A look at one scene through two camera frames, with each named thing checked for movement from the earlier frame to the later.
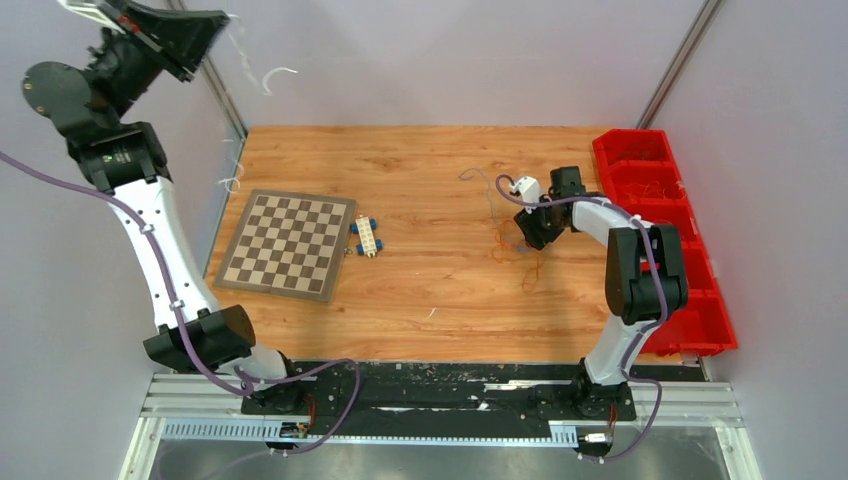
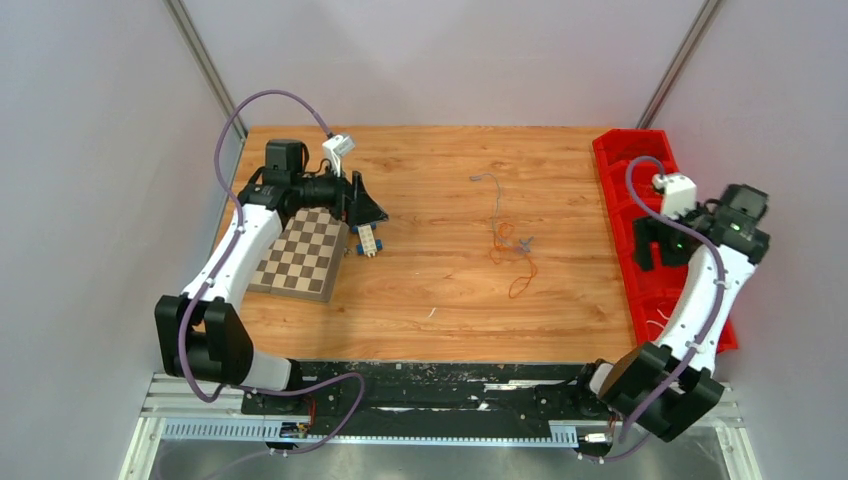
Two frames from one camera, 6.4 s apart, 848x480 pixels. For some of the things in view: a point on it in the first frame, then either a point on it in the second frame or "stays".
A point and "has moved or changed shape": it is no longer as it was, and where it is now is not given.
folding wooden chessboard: (289, 245) stays
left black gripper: (181, 37) → (361, 209)
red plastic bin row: (645, 173) stays
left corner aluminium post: (213, 73) stays
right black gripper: (534, 236) → (649, 230)
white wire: (265, 75) has moved or changed shape
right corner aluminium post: (679, 62) stays
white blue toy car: (368, 245) stays
